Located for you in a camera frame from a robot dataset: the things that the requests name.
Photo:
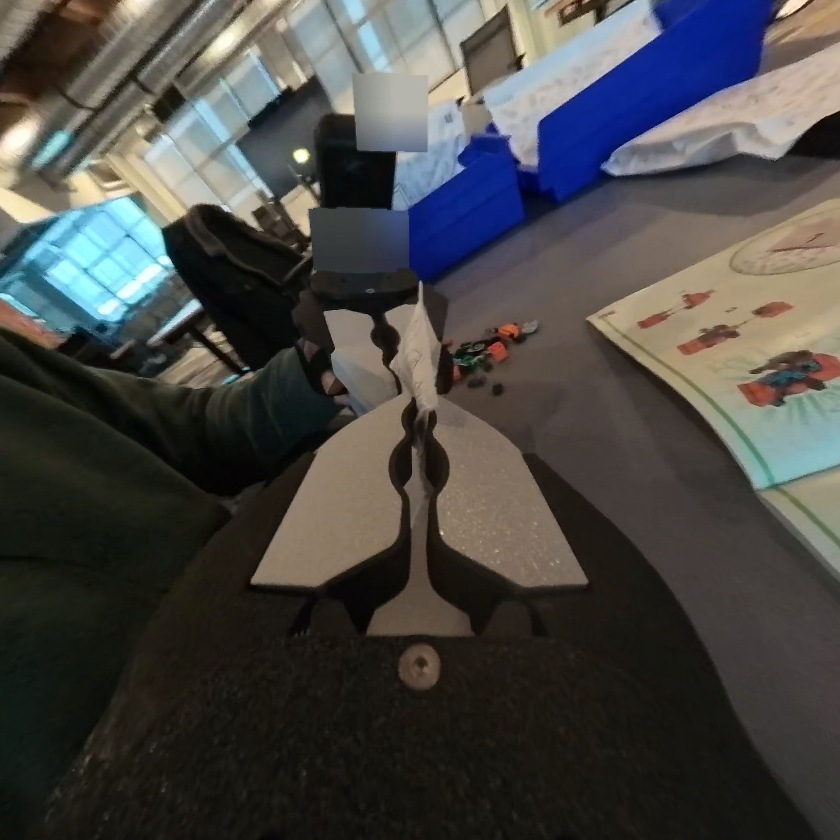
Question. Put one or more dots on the person's left hand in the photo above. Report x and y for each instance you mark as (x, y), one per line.
(322, 370)

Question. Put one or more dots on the white instruction booklet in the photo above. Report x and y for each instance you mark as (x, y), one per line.
(735, 355)

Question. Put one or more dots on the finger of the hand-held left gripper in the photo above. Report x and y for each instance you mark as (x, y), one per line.
(361, 361)

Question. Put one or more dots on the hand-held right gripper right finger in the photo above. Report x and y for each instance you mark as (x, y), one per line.
(505, 525)

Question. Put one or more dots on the person's left forearm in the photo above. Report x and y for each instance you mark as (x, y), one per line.
(197, 420)

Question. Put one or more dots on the pile of toy bricks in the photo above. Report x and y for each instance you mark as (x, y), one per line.
(486, 357)

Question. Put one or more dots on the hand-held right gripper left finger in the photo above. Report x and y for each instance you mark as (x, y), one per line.
(335, 525)

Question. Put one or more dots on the white paper bag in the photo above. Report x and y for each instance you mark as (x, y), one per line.
(735, 125)

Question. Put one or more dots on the grey office chair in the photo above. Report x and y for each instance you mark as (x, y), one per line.
(488, 46)

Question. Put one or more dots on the white plastic parts bag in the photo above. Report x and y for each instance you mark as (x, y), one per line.
(418, 348)

